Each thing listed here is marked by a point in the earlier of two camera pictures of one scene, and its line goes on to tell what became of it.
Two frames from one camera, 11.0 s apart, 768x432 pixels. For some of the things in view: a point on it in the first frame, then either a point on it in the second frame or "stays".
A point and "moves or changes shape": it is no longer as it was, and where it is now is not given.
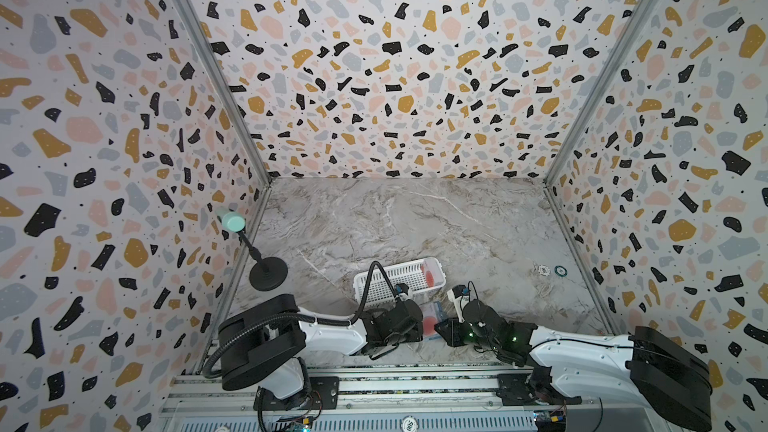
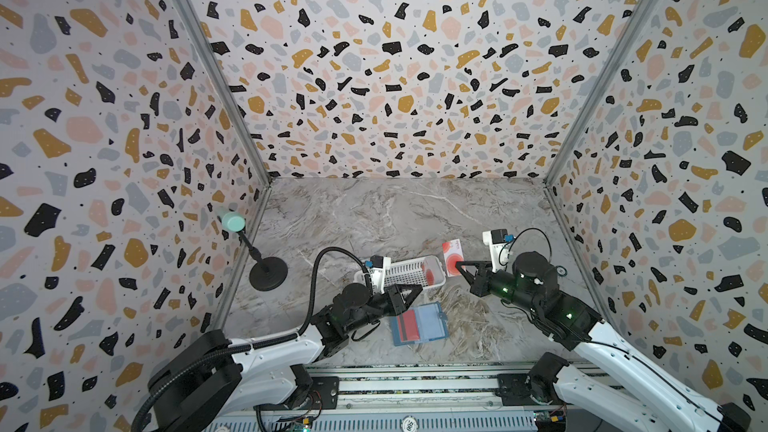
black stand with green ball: x=267 y=275 stays
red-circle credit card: x=429 y=319 moves or changes shape
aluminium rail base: x=390 y=397 stays
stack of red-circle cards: x=432 y=273 stays
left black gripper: x=418 y=337 to x=396 y=298
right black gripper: x=452 y=330 to x=481 y=279
